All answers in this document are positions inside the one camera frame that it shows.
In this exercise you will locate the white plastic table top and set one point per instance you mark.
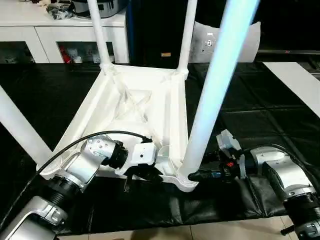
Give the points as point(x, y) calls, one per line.
point(145, 87)

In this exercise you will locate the white plastic table leg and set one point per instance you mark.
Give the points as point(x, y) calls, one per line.
point(98, 32)
point(187, 32)
point(17, 120)
point(220, 75)

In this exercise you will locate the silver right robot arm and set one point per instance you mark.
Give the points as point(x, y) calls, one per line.
point(290, 175)

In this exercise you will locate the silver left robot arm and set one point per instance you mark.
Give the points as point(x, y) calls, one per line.
point(82, 165)

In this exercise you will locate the black floor mat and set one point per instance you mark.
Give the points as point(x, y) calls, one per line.
point(262, 95)

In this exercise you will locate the white flat panel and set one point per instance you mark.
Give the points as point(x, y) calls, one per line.
point(292, 82)

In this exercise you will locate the small yellow label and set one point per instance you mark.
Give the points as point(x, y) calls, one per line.
point(166, 54)

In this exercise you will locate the grey printed cushion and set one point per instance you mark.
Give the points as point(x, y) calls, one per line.
point(250, 42)

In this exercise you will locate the small red box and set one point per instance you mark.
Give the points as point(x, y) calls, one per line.
point(66, 55)

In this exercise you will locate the grey round bag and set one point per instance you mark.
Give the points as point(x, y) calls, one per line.
point(107, 8)

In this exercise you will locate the white glass-door cabinet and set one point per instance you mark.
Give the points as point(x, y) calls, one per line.
point(25, 37)

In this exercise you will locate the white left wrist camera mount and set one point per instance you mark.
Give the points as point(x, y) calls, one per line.
point(142, 155)

